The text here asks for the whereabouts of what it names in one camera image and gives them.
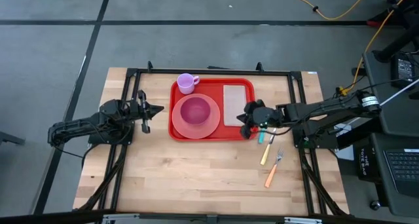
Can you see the red plastic tray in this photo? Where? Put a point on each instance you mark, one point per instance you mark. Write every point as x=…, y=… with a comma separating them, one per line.
x=229, y=134

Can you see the black tote bag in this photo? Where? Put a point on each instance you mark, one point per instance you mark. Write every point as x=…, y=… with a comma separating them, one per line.
x=365, y=161

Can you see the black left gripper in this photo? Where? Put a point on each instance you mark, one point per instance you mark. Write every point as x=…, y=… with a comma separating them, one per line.
x=135, y=111

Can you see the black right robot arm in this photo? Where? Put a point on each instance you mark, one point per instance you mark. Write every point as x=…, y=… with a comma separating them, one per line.
x=327, y=107

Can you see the white paper sheet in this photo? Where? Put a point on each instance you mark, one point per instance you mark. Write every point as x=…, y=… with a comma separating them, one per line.
x=345, y=153

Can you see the pink round plate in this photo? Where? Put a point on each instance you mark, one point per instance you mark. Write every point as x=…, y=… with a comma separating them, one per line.
x=183, y=129

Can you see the red floor object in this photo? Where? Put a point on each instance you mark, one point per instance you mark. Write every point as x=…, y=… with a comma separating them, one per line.
x=378, y=22

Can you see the black aluminium table frame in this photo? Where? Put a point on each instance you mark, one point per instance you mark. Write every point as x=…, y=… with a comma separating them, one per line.
x=212, y=72

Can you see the black stand leg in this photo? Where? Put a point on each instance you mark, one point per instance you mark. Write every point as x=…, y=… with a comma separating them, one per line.
x=397, y=44

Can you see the grey metal bar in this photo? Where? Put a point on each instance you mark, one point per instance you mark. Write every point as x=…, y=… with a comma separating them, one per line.
x=212, y=218

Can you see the dark grey side desk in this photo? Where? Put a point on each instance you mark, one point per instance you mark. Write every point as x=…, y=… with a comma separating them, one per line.
x=402, y=119

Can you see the black chair leg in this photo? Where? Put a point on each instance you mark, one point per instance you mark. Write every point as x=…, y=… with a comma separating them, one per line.
x=11, y=139

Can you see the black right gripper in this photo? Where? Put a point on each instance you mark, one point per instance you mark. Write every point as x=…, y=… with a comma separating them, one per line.
x=263, y=116

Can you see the black caster wheel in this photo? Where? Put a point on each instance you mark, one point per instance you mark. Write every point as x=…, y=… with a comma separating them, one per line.
x=375, y=205

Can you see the beige napkin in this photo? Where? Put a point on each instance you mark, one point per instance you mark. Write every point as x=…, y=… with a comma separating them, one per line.
x=234, y=103

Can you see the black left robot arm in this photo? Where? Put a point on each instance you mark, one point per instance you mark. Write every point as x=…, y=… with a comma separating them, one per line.
x=82, y=125

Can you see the magenta plastic bowl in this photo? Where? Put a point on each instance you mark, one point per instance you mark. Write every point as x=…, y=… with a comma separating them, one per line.
x=195, y=111

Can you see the black laptop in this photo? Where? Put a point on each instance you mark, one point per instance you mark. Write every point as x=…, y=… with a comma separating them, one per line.
x=404, y=168

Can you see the black power adapter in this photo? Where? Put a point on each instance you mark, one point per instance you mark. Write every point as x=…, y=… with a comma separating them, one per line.
x=404, y=70

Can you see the lilac plastic mug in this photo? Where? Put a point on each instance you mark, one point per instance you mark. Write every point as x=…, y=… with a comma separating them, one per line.
x=186, y=84

